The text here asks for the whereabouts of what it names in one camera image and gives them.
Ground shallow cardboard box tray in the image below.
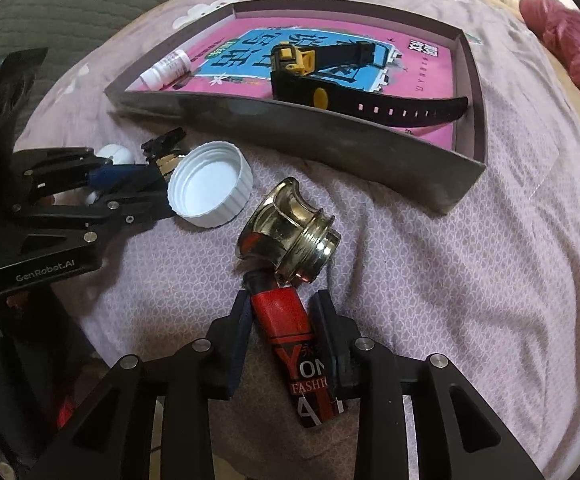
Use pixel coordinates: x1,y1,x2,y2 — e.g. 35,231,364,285
106,0,487,214

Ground pink blue children's book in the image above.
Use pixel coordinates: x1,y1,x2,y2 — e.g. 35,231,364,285
128,15,457,151

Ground white plastic bottle cap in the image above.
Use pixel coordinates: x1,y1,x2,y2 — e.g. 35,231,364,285
167,141,253,229

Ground white earbuds case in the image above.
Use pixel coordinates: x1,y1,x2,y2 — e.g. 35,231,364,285
84,144,135,205

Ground black gold lipstick tube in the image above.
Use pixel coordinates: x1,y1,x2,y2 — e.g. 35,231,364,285
87,154,183,193

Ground small white pill bottle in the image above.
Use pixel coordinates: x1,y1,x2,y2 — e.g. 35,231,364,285
140,49,191,91

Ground black yellow digital watch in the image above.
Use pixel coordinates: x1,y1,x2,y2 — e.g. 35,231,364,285
269,39,471,129

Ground pink quilted duvet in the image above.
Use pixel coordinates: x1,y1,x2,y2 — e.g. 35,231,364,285
518,0,580,91

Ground red black lighter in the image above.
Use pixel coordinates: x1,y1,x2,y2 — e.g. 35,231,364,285
243,268,346,428

